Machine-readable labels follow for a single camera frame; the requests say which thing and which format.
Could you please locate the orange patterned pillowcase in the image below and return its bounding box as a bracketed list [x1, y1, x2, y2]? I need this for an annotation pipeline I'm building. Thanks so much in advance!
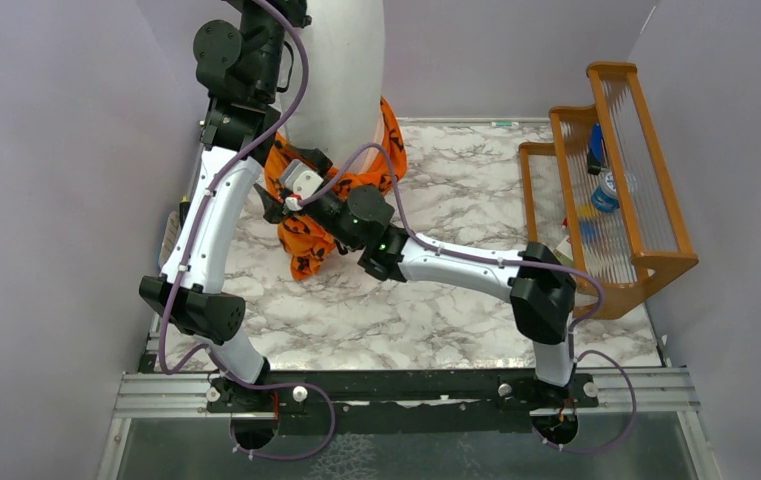
[263, 96, 409, 282]

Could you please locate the white pillow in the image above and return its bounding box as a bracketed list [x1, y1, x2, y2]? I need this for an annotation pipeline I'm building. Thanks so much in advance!
[281, 0, 385, 167]

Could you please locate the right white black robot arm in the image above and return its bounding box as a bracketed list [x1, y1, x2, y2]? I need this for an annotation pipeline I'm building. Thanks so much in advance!
[255, 150, 576, 407]

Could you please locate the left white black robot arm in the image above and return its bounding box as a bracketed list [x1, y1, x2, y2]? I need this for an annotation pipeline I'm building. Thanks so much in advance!
[139, 1, 312, 411]

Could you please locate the white power strip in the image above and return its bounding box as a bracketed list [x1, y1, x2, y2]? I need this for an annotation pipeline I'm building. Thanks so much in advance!
[157, 210, 182, 269]

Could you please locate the yellow blue small item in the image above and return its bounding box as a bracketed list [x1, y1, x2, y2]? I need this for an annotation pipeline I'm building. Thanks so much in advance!
[576, 204, 600, 242]

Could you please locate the wooden tiered rack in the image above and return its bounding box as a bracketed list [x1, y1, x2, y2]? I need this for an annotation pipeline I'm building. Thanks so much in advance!
[518, 61, 699, 320]

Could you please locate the blue white tape roll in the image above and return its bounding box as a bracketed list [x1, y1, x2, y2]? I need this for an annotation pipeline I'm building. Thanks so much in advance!
[590, 170, 620, 213]

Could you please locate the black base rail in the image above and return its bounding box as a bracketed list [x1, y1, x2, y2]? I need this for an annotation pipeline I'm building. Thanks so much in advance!
[206, 368, 599, 436]

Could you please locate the aluminium table frame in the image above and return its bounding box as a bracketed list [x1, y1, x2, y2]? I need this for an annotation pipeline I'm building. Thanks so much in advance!
[95, 119, 726, 480]

